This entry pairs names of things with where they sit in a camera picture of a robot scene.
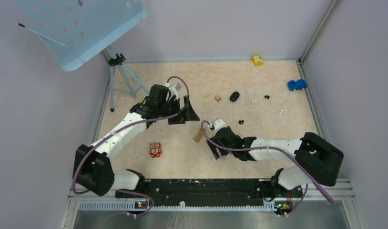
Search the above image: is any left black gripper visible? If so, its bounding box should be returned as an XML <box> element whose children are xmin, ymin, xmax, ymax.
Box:
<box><xmin>158</xmin><ymin>95</ymin><xmax>199</xmax><ymax>125</ymax></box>

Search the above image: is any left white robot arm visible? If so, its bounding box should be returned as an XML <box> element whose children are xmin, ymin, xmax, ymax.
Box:
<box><xmin>71</xmin><ymin>83</ymin><xmax>200</xmax><ymax>197</ymax></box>

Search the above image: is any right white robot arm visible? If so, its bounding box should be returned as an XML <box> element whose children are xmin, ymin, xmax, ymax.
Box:
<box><xmin>202</xmin><ymin>119</ymin><xmax>344</xmax><ymax>197</ymax></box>

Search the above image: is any black oval charging case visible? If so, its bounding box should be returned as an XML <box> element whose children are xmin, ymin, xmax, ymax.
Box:
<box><xmin>229</xmin><ymin>91</ymin><xmax>240</xmax><ymax>102</ymax></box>

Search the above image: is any wooden arch block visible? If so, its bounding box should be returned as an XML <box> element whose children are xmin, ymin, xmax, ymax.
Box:
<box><xmin>193</xmin><ymin>128</ymin><xmax>206</xmax><ymax>143</ymax></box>

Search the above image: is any small wooden cube far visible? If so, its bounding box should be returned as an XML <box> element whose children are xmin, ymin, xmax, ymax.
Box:
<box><xmin>214</xmin><ymin>95</ymin><xmax>222</xmax><ymax>102</ymax></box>

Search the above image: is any red owl number block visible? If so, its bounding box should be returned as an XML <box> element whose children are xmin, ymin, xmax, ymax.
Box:
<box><xmin>149</xmin><ymin>142</ymin><xmax>162</xmax><ymax>158</ymax></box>

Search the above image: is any light blue tripod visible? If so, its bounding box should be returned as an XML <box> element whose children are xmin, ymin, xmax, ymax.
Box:
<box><xmin>103</xmin><ymin>45</ymin><xmax>149</xmax><ymax>112</ymax></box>

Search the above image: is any yellow toy car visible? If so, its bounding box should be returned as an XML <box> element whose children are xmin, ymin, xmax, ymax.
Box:
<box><xmin>252</xmin><ymin>55</ymin><xmax>264</xmax><ymax>66</ymax></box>

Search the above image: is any blue toy car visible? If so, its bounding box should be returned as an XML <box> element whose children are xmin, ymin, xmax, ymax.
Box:
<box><xmin>287</xmin><ymin>79</ymin><xmax>307</xmax><ymax>91</ymax></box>

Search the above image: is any light blue perforated stand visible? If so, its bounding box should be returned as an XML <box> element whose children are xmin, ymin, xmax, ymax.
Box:
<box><xmin>16</xmin><ymin>0</ymin><xmax>148</xmax><ymax>72</ymax></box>

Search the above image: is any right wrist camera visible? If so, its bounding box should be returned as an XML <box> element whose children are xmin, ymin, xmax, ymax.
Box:
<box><xmin>209</xmin><ymin>119</ymin><xmax>227</xmax><ymax>132</ymax></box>

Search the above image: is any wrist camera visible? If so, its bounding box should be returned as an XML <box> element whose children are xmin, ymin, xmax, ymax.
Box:
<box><xmin>164</xmin><ymin>83</ymin><xmax>182</xmax><ymax>96</ymax></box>
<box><xmin>209</xmin><ymin>119</ymin><xmax>227</xmax><ymax>132</ymax></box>

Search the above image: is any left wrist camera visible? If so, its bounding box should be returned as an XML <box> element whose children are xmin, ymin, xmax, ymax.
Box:
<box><xmin>164</xmin><ymin>83</ymin><xmax>182</xmax><ymax>96</ymax></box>

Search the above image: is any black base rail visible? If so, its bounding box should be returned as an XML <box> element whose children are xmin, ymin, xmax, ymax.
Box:
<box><xmin>115</xmin><ymin>178</ymin><xmax>303</xmax><ymax>207</ymax></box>

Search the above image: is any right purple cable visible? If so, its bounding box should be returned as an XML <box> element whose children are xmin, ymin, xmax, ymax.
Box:
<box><xmin>200</xmin><ymin>120</ymin><xmax>336</xmax><ymax>217</ymax></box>

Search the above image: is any white slotted cable duct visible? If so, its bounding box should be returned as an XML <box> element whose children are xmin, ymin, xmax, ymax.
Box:
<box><xmin>79</xmin><ymin>200</ymin><xmax>276</xmax><ymax>211</ymax></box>

